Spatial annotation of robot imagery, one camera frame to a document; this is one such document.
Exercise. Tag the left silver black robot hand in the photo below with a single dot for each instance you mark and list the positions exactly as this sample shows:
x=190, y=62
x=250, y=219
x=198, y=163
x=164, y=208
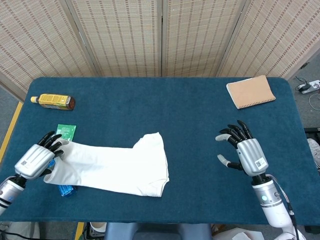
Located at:
x=35, y=162

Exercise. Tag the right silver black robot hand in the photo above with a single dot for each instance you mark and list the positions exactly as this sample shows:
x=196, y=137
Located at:
x=251, y=156

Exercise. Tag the white t-shirt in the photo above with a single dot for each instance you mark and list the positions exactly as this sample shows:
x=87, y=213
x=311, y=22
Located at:
x=112, y=170

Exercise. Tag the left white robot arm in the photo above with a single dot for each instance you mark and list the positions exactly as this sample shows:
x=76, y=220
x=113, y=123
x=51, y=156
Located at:
x=8, y=191

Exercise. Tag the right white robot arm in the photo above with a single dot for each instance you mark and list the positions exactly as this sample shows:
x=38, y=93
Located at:
x=268, y=200

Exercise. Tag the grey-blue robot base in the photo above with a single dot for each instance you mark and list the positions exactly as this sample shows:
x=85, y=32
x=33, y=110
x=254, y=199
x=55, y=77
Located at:
x=157, y=232

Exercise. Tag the yellow floor tape strip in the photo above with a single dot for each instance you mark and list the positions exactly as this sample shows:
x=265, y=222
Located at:
x=11, y=130
x=79, y=231

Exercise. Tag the blue cardboard box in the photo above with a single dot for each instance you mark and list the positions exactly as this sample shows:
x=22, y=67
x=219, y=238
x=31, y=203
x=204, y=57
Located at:
x=67, y=191

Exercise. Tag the green sachet packet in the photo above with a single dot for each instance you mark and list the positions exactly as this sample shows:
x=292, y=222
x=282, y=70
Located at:
x=67, y=130

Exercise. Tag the brown spiral notebook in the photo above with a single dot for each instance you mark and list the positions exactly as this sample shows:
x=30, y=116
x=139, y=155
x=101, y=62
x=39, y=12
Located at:
x=250, y=92

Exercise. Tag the white sneaker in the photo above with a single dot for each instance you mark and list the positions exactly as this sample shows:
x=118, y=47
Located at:
x=315, y=150

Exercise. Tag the tea bottle with yellow label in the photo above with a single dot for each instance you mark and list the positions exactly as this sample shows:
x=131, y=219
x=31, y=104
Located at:
x=52, y=100

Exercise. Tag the white paper sheet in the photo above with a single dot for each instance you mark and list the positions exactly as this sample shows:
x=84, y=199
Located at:
x=240, y=236

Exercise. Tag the black power adapter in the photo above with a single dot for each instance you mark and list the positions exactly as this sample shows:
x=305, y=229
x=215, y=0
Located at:
x=303, y=87

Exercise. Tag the white power strip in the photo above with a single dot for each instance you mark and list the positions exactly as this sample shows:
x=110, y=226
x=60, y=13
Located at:
x=313, y=83

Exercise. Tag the blue table cloth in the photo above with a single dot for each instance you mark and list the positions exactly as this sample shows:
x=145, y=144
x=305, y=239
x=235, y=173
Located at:
x=150, y=87

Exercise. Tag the woven bamboo folding screen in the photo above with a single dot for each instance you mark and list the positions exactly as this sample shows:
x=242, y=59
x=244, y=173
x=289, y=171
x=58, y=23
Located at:
x=120, y=37

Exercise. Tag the black equipment frame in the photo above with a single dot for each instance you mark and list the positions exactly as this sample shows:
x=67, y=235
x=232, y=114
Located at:
x=312, y=129

